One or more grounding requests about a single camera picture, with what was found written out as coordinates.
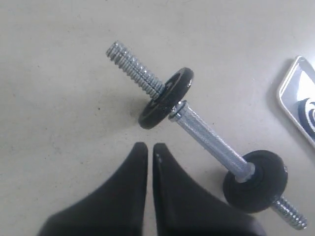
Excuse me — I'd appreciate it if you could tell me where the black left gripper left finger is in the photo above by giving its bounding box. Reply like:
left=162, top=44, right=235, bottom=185
left=38, top=142, right=148, bottom=236

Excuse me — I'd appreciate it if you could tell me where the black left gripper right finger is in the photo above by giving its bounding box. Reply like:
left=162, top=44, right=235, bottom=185
left=153, top=143, right=266, bottom=236

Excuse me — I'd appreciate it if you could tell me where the chrome threaded dumbbell bar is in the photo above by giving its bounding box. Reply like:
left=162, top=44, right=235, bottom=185
left=106, top=41, right=308, bottom=230

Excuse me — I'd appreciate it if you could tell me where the black weight plate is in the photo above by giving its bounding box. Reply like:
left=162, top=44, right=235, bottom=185
left=223, top=150, right=288, bottom=213
left=298, top=98, right=315, bottom=136

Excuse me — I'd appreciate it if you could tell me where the black weight plate far end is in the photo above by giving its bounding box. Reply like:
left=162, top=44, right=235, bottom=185
left=138, top=67, right=194, bottom=129

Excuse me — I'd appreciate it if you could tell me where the white rectangular tray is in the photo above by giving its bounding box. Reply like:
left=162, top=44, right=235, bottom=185
left=277, top=56, right=315, bottom=146

